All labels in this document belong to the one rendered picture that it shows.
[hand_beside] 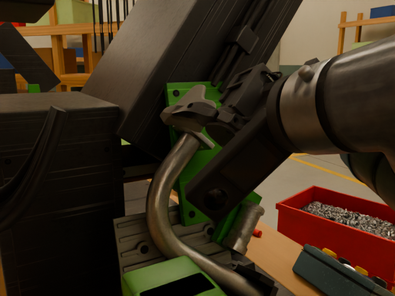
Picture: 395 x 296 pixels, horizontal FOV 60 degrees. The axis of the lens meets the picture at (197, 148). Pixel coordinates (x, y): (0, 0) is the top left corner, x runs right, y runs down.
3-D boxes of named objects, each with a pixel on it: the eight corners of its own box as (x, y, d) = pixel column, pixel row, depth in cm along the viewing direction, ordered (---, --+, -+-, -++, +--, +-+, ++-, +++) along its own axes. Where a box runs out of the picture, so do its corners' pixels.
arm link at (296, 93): (360, 172, 26) (293, 101, 23) (314, 172, 30) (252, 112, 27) (393, 99, 28) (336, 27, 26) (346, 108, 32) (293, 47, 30)
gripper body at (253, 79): (271, 115, 43) (354, 97, 33) (238, 170, 40) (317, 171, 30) (230, 74, 41) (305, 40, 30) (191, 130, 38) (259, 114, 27)
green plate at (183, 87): (221, 205, 62) (206, 90, 62) (248, 210, 55) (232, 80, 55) (163, 219, 56) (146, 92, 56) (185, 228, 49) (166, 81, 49)
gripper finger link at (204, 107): (191, 120, 43) (248, 133, 37) (183, 131, 42) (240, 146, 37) (173, 94, 40) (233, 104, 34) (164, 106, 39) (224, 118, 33)
